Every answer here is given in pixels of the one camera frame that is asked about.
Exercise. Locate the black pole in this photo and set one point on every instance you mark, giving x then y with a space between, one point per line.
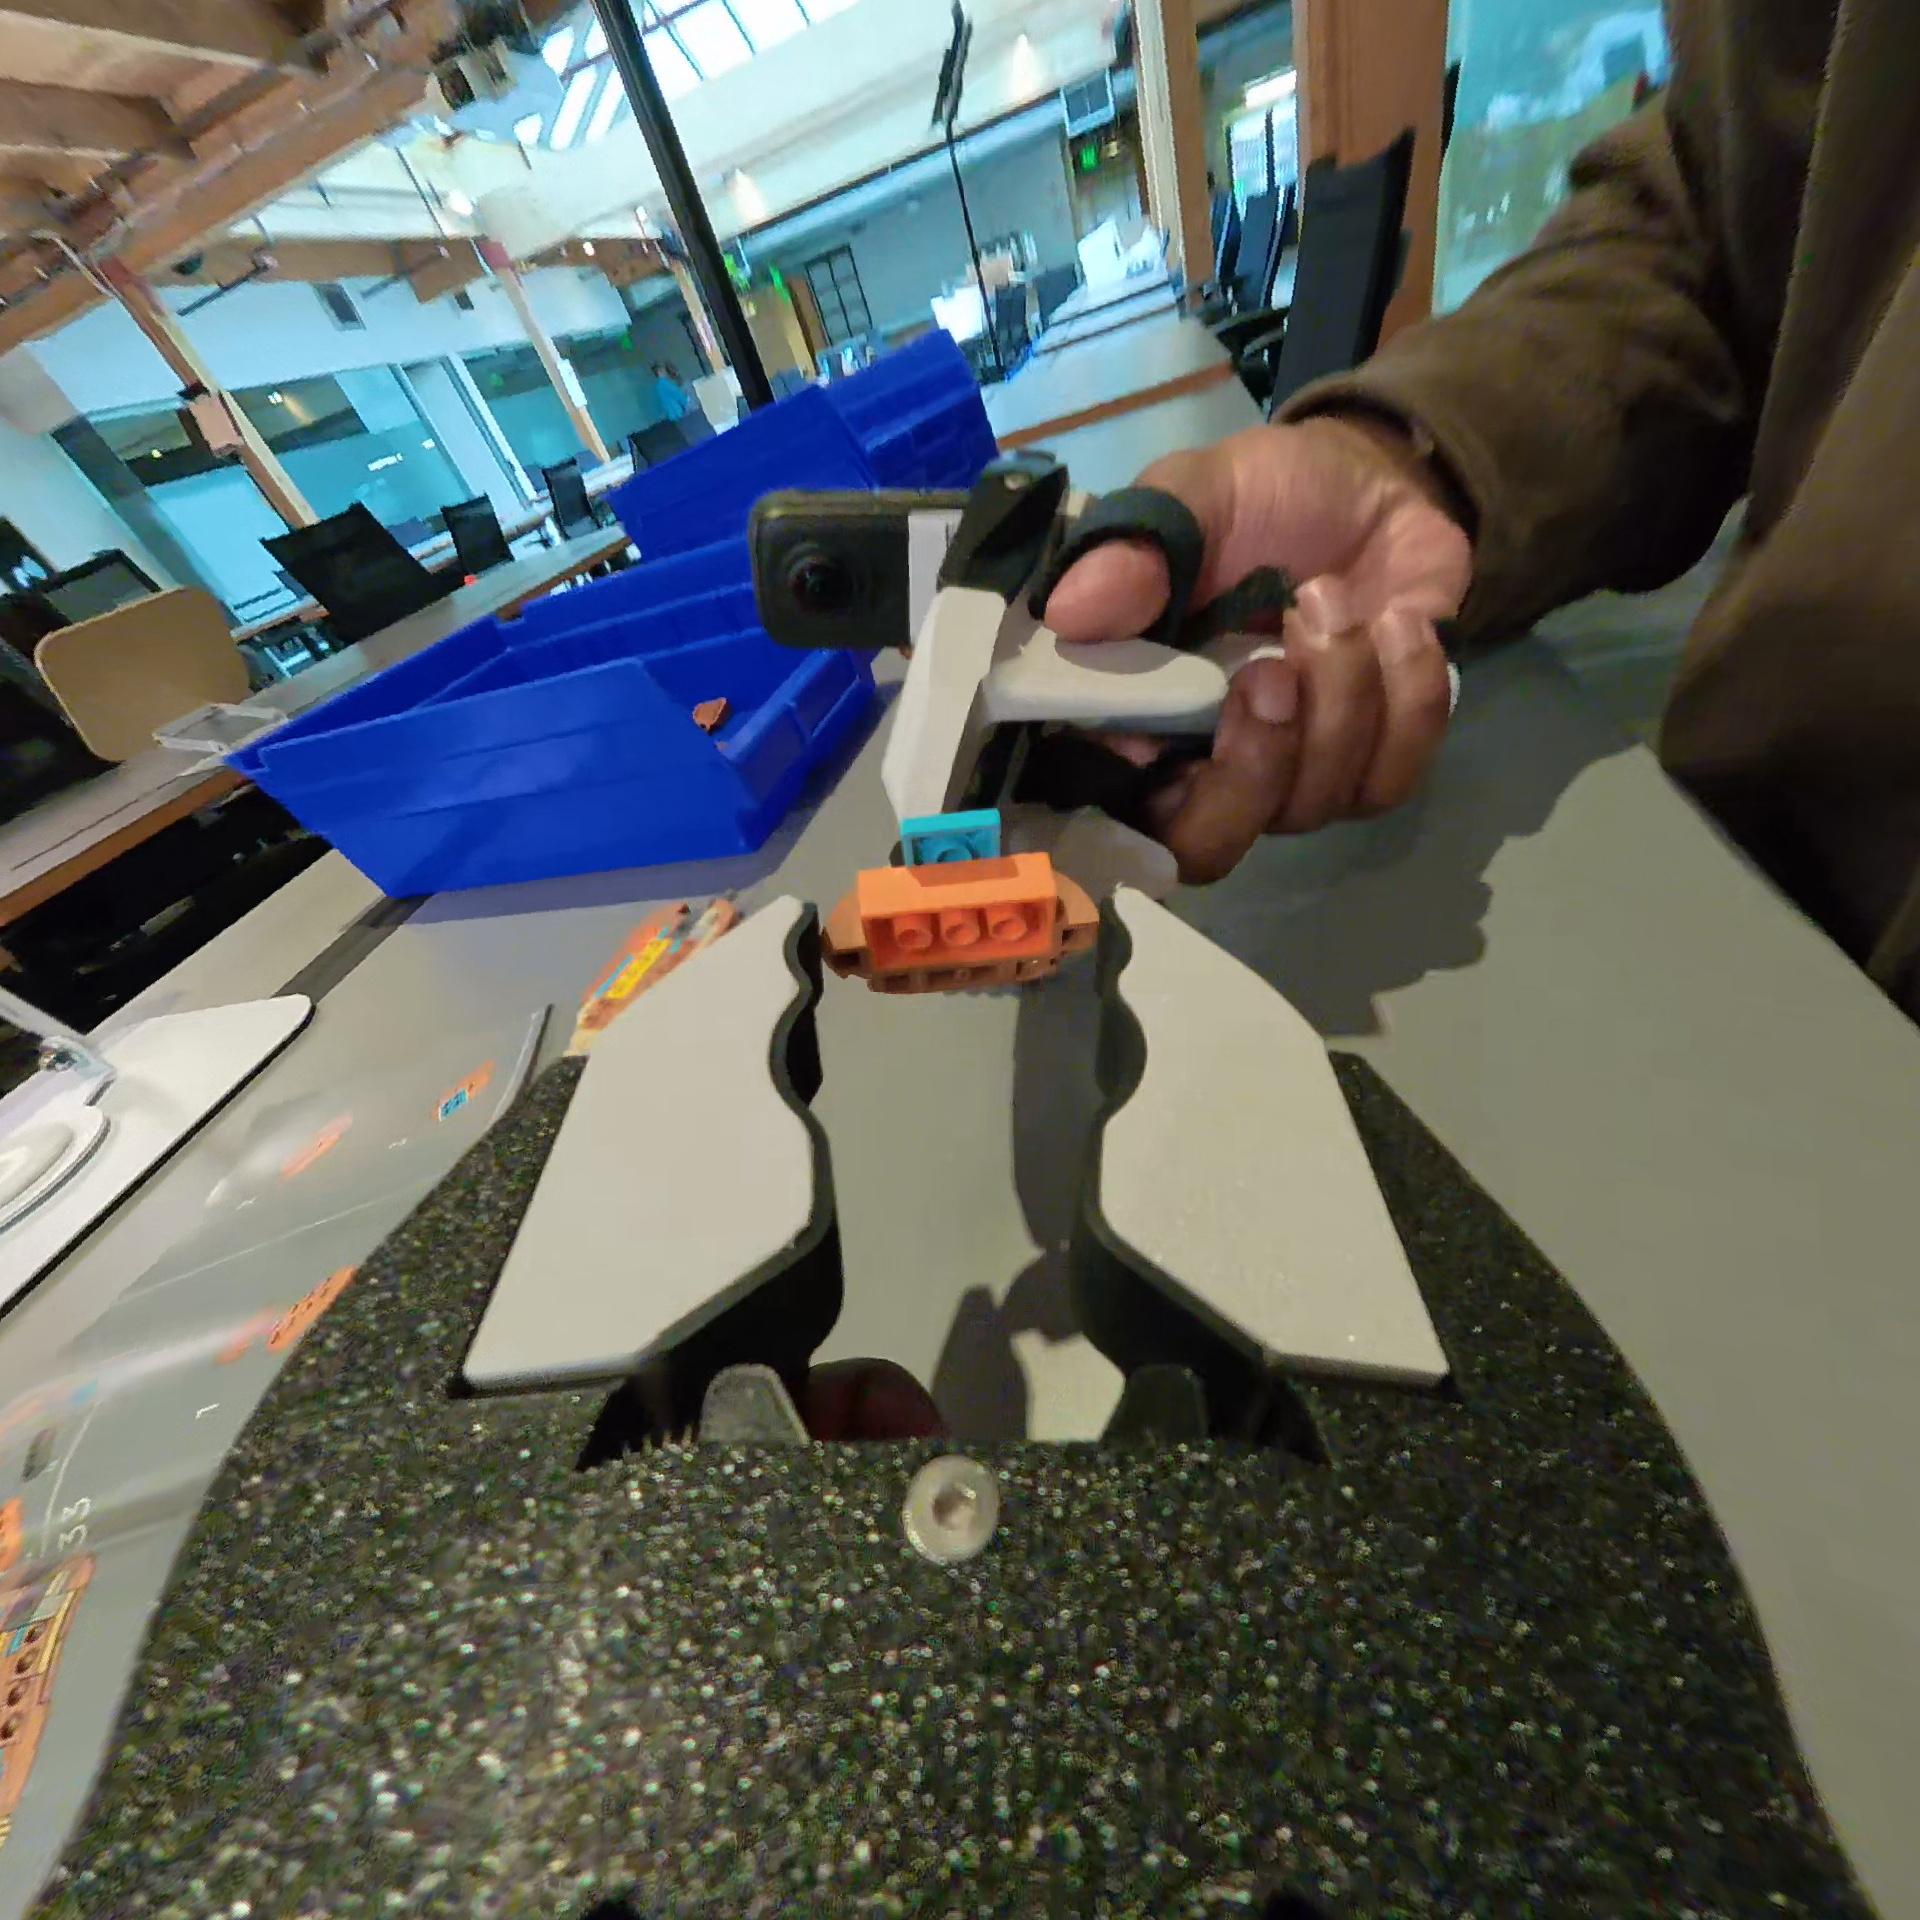
674 195

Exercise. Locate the wood-edged office table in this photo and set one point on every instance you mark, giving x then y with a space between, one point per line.
119 809

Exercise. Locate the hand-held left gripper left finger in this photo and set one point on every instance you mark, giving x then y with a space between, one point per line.
674 1184

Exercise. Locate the blue plastic bin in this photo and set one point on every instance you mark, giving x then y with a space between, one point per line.
495 796
840 452
674 599

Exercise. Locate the white flat board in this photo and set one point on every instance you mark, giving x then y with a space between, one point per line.
194 1067

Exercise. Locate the wooden post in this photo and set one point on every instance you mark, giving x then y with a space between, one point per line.
1371 77

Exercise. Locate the tan chair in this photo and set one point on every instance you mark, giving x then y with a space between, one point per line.
143 676

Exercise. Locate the grey desk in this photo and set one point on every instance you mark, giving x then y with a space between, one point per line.
1576 974

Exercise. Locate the clear round-base stand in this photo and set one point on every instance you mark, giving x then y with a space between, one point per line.
43 1155

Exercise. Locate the person's brown hoodie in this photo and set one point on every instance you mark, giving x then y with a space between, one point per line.
1828 676

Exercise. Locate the orange brown toy brick assembly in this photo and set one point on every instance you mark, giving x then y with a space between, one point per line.
961 921

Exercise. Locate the person's right forearm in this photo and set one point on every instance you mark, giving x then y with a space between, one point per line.
1589 345

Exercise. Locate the grey instruction booklet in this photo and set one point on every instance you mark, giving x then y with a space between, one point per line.
224 1230

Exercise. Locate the person's right hand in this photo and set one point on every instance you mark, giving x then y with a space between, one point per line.
1348 556

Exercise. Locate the black office chair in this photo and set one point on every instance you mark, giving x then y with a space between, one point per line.
359 580
1343 270
476 534

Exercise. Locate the brown yellow toy brick model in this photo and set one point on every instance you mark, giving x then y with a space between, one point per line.
652 960

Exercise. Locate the clear acrylic block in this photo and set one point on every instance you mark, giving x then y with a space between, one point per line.
217 727

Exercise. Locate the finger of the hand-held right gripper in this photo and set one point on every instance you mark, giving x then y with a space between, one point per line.
937 720
1119 859

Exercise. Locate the teal toy brick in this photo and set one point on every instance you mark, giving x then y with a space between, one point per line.
953 840

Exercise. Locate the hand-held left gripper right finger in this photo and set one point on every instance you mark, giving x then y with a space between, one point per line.
1260 1201

